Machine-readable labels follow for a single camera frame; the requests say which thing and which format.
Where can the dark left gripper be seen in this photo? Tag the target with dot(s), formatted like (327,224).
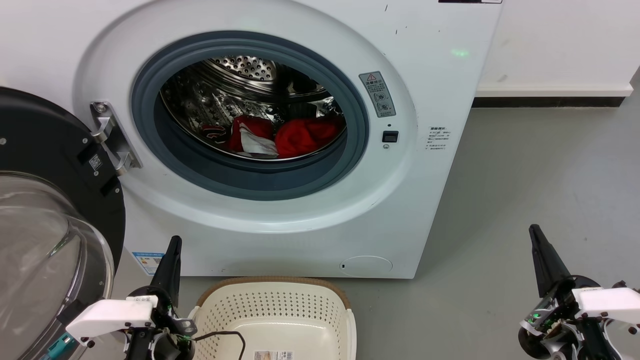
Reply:
(167,320)

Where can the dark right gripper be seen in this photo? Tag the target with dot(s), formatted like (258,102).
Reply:
(550,330)

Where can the red basketball jersey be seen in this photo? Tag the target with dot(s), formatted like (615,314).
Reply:
(305,137)

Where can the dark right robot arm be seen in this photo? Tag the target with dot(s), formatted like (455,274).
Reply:
(595,342)

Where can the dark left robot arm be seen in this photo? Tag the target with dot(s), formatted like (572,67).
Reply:
(160,350)

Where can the cream plastic laundry basket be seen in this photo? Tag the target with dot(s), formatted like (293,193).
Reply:
(275,305)

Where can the stainless steel washing machine drum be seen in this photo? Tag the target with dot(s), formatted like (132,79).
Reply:
(220,95)

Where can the black glass washer door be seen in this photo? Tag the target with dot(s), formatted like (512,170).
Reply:
(40,130)

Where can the blue energy label sticker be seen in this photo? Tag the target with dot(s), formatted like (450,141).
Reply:
(147,262)

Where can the grey rubber door gasket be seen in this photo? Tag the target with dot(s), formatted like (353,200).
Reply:
(250,182)

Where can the white QR code sticker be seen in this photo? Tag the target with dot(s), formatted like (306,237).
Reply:
(95,162)

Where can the white front-load washing machine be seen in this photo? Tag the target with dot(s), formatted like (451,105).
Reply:
(425,200)

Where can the silver metal door hinge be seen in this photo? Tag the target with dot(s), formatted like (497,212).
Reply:
(112,140)

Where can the small printed text label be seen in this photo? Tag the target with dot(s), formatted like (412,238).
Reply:
(438,139)

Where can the white and black baseboard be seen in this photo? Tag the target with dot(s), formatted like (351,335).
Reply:
(550,95)

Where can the round white filter cover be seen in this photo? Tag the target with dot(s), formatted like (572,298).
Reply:
(366,266)

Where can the black door latch socket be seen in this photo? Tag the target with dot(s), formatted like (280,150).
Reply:
(390,136)

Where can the grey warning sticker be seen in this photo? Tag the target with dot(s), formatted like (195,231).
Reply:
(377,94)

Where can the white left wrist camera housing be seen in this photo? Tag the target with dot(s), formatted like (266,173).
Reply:
(110,315)

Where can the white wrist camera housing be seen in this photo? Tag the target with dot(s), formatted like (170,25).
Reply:
(110,315)
(610,302)

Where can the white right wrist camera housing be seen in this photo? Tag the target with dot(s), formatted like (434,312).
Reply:
(610,302)

